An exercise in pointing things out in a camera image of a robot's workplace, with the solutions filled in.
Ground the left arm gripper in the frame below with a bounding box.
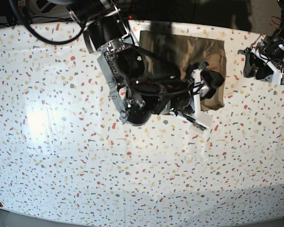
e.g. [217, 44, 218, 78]
[238, 36, 284, 85]

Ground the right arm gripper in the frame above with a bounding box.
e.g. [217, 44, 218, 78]
[169, 61, 225, 129]

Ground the camouflage T-shirt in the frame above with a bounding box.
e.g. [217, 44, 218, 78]
[138, 30, 228, 113]

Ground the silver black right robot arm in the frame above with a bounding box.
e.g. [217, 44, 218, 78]
[57, 0, 224, 131]

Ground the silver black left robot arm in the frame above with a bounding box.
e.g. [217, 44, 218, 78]
[238, 0, 284, 85]

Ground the black power strip red light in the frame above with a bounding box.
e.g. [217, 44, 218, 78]
[127, 14, 142, 20]

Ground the green wrist camera board right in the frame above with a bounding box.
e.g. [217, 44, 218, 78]
[191, 122, 206, 136]

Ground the thin black cable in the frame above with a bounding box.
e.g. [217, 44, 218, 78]
[8, 0, 86, 45]

